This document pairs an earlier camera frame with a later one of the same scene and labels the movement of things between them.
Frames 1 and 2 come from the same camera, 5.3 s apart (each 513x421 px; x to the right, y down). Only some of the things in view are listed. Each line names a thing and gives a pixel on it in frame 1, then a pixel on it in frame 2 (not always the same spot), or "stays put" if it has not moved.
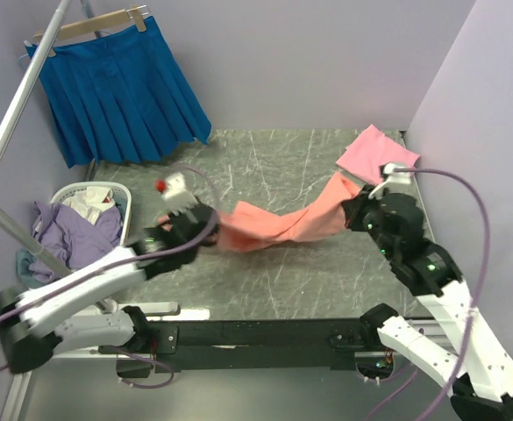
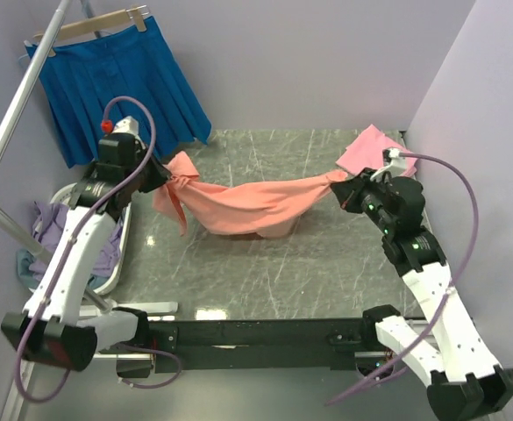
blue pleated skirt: (123, 98) stays put
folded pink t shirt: (370, 152) stays put
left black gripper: (173, 217) -> (160, 174)
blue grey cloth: (25, 278) stays put
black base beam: (251, 344) stays put
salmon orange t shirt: (242, 226) -> (265, 208)
